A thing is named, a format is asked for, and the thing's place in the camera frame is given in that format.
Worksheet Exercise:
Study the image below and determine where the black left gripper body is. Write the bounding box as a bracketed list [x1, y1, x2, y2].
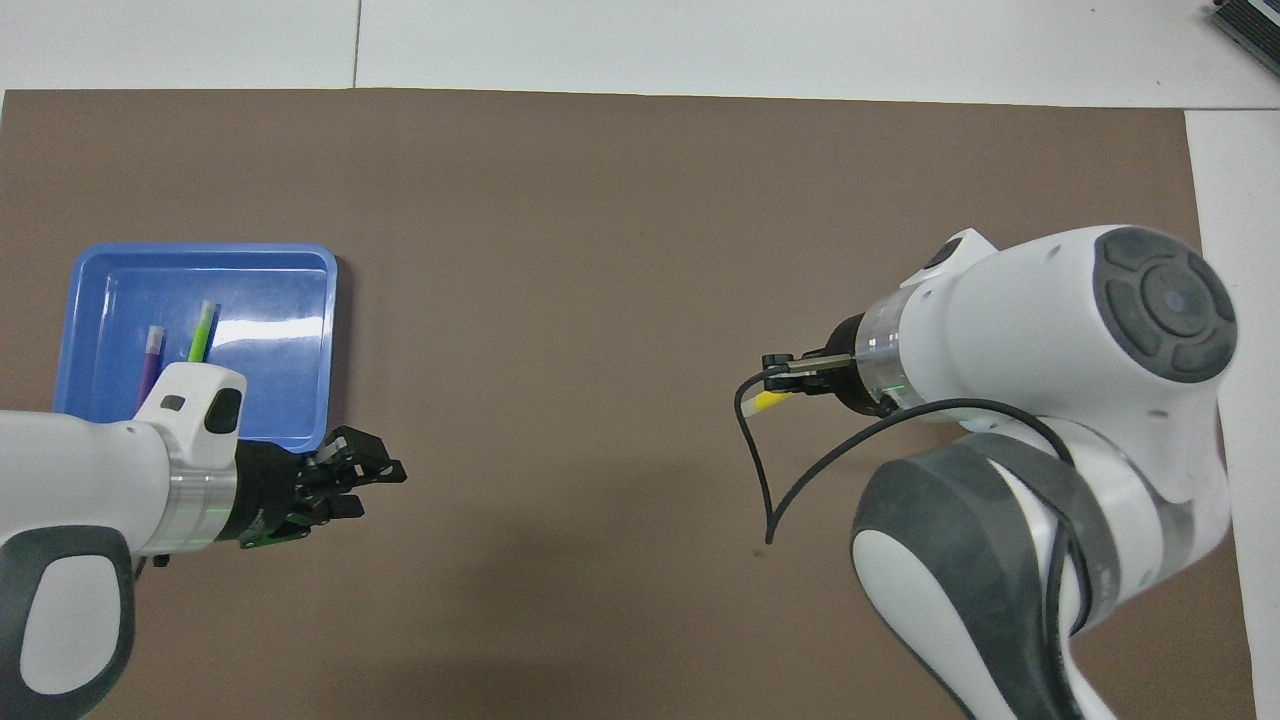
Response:
[232, 445, 321, 551]

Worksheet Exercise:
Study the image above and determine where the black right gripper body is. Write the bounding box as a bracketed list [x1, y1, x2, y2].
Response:
[825, 313, 891, 416]

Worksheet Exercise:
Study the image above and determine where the green highlighter pen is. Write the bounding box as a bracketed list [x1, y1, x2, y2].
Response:
[187, 300, 219, 365]

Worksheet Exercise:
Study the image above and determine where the purple highlighter pen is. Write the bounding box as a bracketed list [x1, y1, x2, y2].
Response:
[138, 325, 167, 409]

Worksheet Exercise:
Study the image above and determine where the blue plastic tray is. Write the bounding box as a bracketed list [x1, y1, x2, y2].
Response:
[52, 243, 339, 456]

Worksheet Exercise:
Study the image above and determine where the brown table mat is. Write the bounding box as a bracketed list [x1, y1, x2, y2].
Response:
[0, 88, 1259, 720]

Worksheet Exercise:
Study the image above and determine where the grey ribbed device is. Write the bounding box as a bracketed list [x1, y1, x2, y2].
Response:
[1205, 0, 1280, 63]

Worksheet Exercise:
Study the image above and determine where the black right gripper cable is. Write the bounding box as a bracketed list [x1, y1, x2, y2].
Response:
[733, 362, 1093, 641]

